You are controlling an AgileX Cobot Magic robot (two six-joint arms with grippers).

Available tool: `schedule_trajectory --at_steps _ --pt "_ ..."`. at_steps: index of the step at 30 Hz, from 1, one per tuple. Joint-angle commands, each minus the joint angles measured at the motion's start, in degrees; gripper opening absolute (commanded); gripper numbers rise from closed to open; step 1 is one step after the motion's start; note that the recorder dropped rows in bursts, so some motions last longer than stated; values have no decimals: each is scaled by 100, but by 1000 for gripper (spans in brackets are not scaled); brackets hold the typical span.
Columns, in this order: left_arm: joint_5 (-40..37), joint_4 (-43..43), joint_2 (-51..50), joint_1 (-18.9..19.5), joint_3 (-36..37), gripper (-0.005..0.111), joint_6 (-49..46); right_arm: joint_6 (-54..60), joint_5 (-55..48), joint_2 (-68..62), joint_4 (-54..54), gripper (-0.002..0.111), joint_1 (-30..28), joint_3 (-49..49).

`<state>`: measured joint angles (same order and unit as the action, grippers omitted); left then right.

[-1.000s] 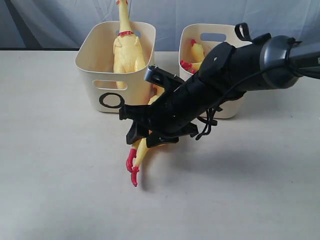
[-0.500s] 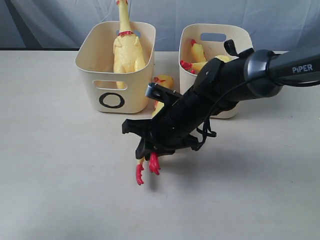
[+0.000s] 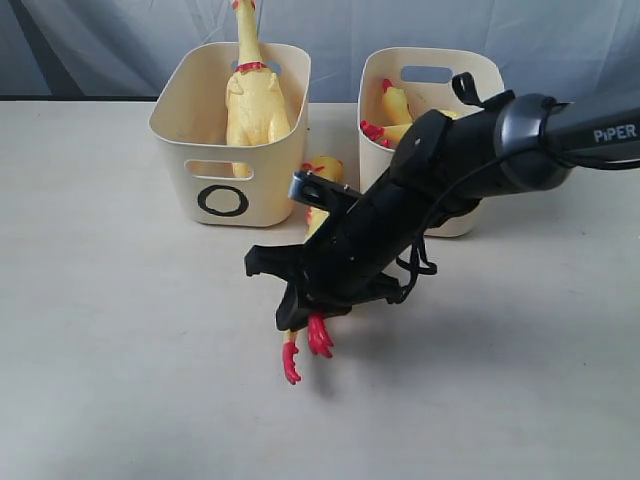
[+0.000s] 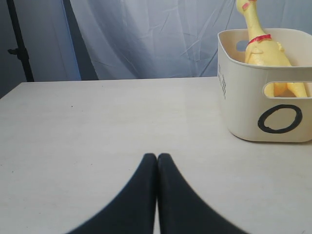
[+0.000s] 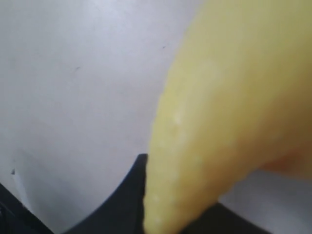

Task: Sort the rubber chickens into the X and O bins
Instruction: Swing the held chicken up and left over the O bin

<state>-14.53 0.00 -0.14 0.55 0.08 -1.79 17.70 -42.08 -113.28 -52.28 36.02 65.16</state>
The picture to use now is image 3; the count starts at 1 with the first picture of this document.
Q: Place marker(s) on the white backdrop curtain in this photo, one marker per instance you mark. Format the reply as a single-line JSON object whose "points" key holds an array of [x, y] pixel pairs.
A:
{"points": [[569, 49]]}

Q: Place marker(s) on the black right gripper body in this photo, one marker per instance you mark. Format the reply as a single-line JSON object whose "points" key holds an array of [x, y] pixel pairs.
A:
{"points": [[342, 264]]}

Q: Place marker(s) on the broken chicken head with tube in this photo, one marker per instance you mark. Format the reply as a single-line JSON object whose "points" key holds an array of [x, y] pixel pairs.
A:
{"points": [[395, 103]]}

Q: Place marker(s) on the cream bin marked O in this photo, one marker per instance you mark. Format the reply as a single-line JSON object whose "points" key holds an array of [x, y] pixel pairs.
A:
{"points": [[216, 183]]}

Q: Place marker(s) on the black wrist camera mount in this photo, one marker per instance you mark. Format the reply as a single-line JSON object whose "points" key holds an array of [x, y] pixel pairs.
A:
{"points": [[312, 190]]}

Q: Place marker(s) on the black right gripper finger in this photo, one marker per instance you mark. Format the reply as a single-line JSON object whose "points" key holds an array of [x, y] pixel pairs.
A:
{"points": [[294, 310]]}

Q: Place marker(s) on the headless rubber chicken body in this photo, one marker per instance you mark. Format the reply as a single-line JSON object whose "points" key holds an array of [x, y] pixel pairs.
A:
{"points": [[387, 136]]}

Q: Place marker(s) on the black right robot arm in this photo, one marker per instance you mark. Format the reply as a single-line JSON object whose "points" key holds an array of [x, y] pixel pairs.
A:
{"points": [[441, 169]]}

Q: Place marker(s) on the whole rubber chicken with collar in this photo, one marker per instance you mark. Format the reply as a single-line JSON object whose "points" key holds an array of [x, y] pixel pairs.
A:
{"points": [[256, 110]]}

